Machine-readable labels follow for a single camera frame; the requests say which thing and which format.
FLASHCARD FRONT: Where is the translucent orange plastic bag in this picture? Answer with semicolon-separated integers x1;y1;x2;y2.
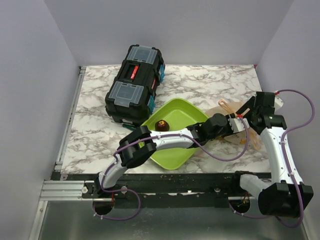
205;99;263;151

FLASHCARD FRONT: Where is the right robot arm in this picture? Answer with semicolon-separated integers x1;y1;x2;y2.
230;91;314;218

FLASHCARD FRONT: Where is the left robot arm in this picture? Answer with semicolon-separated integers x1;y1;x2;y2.
93;113;248;198

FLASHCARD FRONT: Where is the dark red fake apple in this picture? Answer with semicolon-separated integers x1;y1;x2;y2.
154;119;170;132

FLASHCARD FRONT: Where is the green plastic tray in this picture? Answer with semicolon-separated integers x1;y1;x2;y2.
142;98;209;170

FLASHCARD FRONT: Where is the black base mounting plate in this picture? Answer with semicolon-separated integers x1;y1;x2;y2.
51;172;254;209

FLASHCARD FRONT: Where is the black plastic toolbox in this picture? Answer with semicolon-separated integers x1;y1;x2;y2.
105;44;166;126

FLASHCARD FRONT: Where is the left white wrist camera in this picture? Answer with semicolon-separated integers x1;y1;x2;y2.
228;117;250;134

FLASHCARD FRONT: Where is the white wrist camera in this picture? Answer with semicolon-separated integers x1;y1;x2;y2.
274;91;284;112
228;117;250;134

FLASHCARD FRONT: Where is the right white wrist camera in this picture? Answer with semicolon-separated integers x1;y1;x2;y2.
274;91;284;112

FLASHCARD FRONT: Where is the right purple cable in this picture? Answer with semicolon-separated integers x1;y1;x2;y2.
228;89;315;228

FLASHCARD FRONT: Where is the purple cable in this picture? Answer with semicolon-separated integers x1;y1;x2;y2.
228;89;315;228
93;116;251;221

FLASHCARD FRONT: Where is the green handled screwdriver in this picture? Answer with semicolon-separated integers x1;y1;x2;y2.
121;123;137;131

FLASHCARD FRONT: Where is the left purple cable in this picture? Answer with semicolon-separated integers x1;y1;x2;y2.
93;116;251;221

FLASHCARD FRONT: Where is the aluminium extrusion rail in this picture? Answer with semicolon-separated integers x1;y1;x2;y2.
39;180;84;201

